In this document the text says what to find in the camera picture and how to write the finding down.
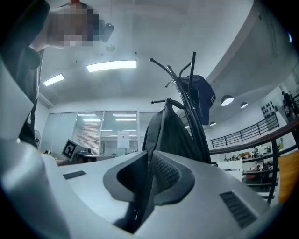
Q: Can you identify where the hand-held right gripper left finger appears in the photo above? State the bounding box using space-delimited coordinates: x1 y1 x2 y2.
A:
58 150 148 225

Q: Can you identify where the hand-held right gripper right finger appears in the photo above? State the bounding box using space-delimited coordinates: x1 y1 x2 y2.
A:
135 150 269 239

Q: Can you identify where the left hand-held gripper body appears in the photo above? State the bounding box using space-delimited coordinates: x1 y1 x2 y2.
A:
61 139 98 164

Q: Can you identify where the black backpack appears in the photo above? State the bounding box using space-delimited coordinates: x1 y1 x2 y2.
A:
134 102 212 233

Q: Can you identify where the black metal coat rack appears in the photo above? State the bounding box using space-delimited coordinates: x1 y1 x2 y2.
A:
149 51 219 167

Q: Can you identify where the black standing fan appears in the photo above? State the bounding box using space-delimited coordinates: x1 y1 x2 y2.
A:
34 129 43 149

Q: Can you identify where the dark wooden handrail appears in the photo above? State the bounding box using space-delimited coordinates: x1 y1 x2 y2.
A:
209 119 299 205

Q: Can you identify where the white paper notice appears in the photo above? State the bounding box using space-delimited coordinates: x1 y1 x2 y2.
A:
116 131 130 149

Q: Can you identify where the rectangular ceiling light panel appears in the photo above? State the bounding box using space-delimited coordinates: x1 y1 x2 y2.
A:
86 60 137 73
43 73 65 87

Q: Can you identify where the wooden top white table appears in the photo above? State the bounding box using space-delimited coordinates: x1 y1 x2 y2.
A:
278 149 299 204

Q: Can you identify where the dark blue cap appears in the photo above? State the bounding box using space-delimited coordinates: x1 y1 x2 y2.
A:
181 75 217 126

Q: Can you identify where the black metal balcony railing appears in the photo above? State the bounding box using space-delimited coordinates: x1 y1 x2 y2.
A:
211 113 280 148

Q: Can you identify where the person's dark shirt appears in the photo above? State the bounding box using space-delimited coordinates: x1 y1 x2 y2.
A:
2 0 51 149

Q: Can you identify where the person's head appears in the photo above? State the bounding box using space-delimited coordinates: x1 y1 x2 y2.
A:
29 2 106 51

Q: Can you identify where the glass partition wall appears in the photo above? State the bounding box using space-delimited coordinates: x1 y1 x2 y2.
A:
41 111 159 157

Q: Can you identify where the black head camera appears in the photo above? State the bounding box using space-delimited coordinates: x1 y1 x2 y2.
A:
99 22 115 43

